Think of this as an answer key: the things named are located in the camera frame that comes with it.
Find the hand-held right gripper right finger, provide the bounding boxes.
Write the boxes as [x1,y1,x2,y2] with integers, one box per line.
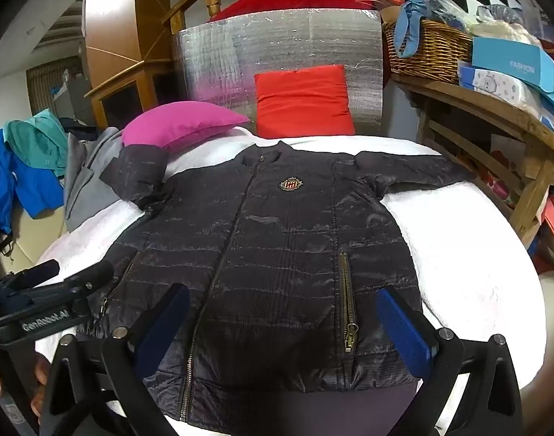
[376,287,537,436]

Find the blue jacket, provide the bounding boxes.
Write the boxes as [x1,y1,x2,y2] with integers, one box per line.
[0,129,64,232]

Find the silver foil insulation mat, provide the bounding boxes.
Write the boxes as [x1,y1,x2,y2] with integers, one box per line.
[170,8,384,137]

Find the person's left hand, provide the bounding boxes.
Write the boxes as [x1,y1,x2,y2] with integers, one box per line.
[32,354,51,389]

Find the white bed blanket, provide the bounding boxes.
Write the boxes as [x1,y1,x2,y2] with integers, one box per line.
[34,125,548,436]

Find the black puffer jacket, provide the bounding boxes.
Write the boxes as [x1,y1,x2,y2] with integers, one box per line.
[84,141,475,423]

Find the blue cardboard box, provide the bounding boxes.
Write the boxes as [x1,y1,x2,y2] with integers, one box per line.
[470,36,554,114]

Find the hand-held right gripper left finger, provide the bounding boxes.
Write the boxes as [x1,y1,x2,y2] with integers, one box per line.
[36,283,191,436]

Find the wicker basket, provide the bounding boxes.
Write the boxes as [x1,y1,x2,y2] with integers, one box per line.
[382,18,475,85]

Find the teal garment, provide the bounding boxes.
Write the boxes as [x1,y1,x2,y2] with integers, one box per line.
[4,111,71,178]

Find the white printed box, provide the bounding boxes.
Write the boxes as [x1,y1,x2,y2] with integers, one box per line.
[458,61,543,110]

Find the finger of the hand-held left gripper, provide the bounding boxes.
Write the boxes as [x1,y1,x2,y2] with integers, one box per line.
[32,261,115,303]
[0,259,61,292]

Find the pink cloth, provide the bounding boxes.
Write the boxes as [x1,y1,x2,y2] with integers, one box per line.
[121,101,251,150]

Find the person's dark clothing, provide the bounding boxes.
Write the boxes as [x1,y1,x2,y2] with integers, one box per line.
[277,384,423,436]

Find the clear plastic bag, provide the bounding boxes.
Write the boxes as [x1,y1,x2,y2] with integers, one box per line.
[474,4,542,47]

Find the grey coat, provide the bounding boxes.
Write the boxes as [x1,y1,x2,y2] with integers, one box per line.
[63,127,125,232]

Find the wooden cabinet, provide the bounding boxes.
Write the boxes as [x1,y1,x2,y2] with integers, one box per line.
[81,0,173,128]

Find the light blue cloth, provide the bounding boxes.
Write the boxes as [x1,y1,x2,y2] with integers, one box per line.
[394,0,446,59]

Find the wooden shelf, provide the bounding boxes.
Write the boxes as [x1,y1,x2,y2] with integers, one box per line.
[390,73,554,250]

